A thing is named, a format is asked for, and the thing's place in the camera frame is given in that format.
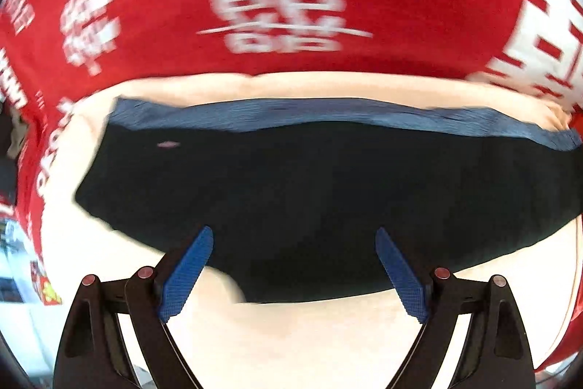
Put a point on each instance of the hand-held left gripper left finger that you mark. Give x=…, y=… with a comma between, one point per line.
x=189, y=270

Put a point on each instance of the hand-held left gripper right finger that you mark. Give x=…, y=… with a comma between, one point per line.
x=401, y=270

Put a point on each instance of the black pants with blue waistband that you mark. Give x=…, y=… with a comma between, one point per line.
x=296, y=206

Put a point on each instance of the cream cushion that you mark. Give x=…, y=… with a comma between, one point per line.
x=114, y=279

